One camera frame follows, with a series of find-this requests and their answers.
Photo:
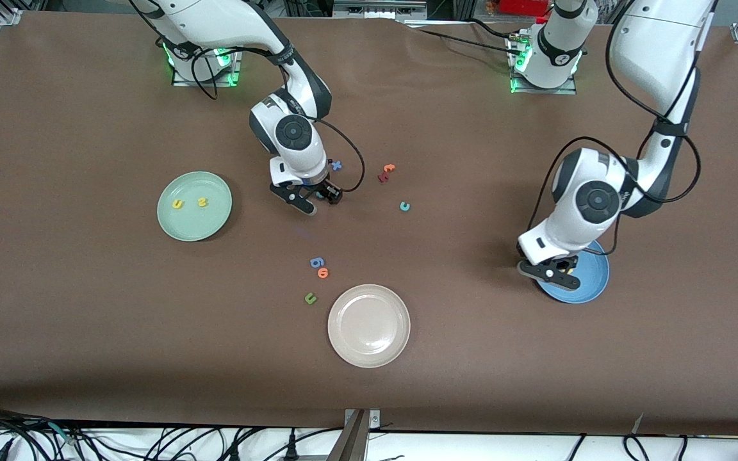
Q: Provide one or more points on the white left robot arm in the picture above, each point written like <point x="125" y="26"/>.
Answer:
<point x="657" y="45"/>

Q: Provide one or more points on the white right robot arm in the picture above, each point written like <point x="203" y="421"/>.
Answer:
<point x="215" y="22"/>

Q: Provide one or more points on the blue plate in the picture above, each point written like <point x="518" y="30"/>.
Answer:
<point x="590" y="282"/>

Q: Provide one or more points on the blue foam number 6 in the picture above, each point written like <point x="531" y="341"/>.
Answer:
<point x="312" y="260"/>

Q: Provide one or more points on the green foam letter u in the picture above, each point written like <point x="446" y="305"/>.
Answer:
<point x="308" y="301"/>

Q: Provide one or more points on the light green plate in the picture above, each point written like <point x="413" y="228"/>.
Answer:
<point x="194" y="221"/>

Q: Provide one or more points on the brown table mat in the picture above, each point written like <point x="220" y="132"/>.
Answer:
<point x="471" y="358"/>

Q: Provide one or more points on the beige plate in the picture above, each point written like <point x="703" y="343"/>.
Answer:
<point x="369" y="325"/>

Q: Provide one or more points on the white tape scrap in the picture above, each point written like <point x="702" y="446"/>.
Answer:
<point x="638" y="424"/>

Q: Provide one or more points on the grey device box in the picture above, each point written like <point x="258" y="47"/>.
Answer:
<point x="378" y="9"/>

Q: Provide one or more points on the red box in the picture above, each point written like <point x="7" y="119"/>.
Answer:
<point x="523" y="6"/>

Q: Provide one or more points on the aluminium table profile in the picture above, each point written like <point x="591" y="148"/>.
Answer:
<point x="353" y="438"/>

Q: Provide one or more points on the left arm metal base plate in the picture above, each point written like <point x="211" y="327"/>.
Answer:
<point x="571" y="91"/>

